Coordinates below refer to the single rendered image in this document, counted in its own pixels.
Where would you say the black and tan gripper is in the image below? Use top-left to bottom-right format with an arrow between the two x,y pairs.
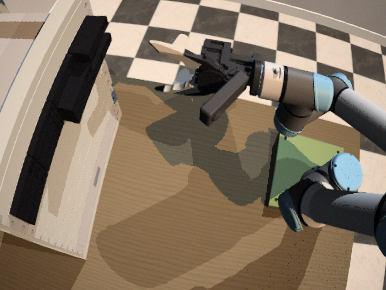
149,34 -> 262,96

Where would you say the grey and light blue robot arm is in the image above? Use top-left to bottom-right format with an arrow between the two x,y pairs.
199,61 -> 386,257

